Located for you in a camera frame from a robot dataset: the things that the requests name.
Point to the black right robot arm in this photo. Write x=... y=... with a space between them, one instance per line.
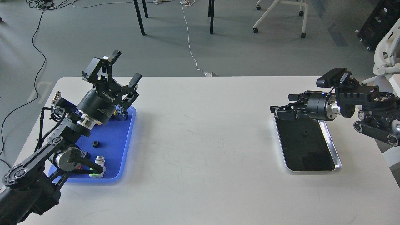
x=378 y=116

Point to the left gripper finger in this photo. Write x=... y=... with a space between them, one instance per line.
x=133 y=83
x=99 y=70

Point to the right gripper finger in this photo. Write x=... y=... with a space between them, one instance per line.
x=288 y=113
x=299 y=97

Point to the green push button switch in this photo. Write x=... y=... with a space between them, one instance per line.
x=120 y=114

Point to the white office chair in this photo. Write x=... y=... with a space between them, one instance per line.
x=386 y=69

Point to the silver metal tray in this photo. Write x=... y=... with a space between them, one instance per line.
x=314 y=153

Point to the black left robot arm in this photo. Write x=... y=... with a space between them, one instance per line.
x=33 y=186

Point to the black equipment case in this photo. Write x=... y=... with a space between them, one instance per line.
x=378 y=24

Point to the green white selector switch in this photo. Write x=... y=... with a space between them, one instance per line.
x=100 y=160

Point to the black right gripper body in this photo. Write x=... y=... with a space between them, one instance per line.
x=316 y=105

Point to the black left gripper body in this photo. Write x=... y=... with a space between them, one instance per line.
x=100 y=102

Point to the blue plastic tray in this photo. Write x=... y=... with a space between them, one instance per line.
x=114 y=138

